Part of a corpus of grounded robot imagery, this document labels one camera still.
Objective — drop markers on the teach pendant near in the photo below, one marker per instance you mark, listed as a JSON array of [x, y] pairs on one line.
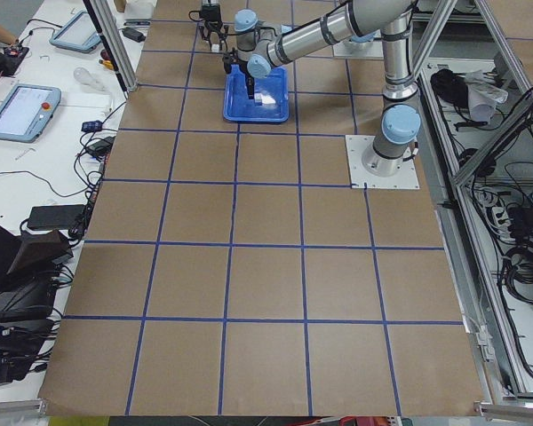
[[26, 111]]

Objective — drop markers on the yellow red screwdriver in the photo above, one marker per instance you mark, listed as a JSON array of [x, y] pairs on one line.
[[105, 60]]

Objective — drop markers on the black power adapter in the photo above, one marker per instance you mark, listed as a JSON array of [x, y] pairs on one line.
[[54, 217]]

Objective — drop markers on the aluminium frame post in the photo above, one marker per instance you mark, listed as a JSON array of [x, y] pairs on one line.
[[104, 22]]

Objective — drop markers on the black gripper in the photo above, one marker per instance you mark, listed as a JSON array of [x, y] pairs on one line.
[[250, 84], [212, 23]]

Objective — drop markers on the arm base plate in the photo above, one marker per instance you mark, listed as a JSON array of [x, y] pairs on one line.
[[367, 170]]

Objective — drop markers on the teach pendant far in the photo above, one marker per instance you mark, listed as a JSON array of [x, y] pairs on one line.
[[78, 34]]

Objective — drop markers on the blue plastic tray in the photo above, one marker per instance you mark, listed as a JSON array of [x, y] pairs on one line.
[[238, 108]]

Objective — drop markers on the teach pendant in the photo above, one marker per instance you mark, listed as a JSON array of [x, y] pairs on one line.
[[26, 111], [78, 34]]

